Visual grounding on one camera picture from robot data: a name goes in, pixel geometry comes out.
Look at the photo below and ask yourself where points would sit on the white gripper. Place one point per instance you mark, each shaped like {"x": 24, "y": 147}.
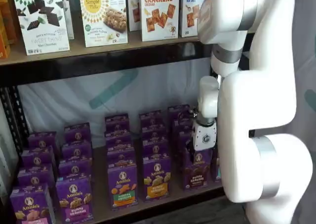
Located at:
{"x": 205, "y": 137}

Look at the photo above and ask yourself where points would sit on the purple Annie's box brown patch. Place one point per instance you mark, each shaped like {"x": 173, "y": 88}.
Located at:
{"x": 197, "y": 172}

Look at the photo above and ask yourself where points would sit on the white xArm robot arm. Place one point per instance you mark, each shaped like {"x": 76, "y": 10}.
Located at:
{"x": 259, "y": 110}

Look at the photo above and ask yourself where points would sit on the purple Annie's snack box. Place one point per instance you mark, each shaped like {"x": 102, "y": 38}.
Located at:
{"x": 35, "y": 175}
{"x": 177, "y": 111}
{"x": 121, "y": 157}
{"x": 42, "y": 140}
{"x": 37, "y": 157}
{"x": 182, "y": 145}
{"x": 77, "y": 150}
{"x": 151, "y": 119}
{"x": 75, "y": 168}
{"x": 117, "y": 122}
{"x": 154, "y": 133}
{"x": 77, "y": 132}
{"x": 155, "y": 149}
{"x": 119, "y": 140}
{"x": 181, "y": 125}

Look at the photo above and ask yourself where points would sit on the purple Annie's box teal label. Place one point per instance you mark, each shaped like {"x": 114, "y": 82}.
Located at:
{"x": 216, "y": 170}

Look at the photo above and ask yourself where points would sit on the purple Annie's box orange label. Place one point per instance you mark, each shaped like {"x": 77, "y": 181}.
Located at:
{"x": 157, "y": 179}

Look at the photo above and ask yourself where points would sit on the purple Annie's hidden veggies box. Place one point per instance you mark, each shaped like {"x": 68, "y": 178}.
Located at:
{"x": 122, "y": 188}

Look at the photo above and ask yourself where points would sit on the black metal shelf rack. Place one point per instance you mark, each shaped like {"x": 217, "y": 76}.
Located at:
{"x": 98, "y": 69}

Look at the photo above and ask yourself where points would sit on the purple Annie's bunny grahams box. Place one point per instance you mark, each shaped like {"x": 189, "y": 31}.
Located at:
{"x": 74, "y": 199}

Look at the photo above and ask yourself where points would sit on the blue sea salt crackers box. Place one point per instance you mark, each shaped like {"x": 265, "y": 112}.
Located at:
{"x": 190, "y": 13}

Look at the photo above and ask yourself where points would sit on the wooden shelf board with crackers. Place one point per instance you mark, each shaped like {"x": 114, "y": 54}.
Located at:
{"x": 98, "y": 52}

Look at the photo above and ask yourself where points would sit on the orange cheddar pretzel crackers box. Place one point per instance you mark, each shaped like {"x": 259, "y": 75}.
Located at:
{"x": 159, "y": 13}
{"x": 133, "y": 9}

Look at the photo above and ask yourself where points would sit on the Simple Mills almond bar box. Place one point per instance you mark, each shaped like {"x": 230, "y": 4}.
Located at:
{"x": 103, "y": 21}

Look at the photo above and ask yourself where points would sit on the purple Annie's box pink label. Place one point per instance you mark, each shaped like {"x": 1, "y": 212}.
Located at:
{"x": 30, "y": 205}

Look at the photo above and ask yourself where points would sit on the Simple Mills sweet thins box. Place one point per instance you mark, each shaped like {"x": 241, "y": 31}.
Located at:
{"x": 69, "y": 11}
{"x": 40, "y": 21}

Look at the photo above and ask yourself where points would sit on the plain orange snack box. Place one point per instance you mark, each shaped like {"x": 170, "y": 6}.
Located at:
{"x": 8, "y": 1}
{"x": 4, "y": 36}

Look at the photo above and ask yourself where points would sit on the grey fabric curtain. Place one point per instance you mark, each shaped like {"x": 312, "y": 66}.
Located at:
{"x": 306, "y": 60}

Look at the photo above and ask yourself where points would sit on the white backdrop sheet teal logo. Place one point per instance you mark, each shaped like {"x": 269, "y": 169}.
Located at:
{"x": 74, "y": 98}

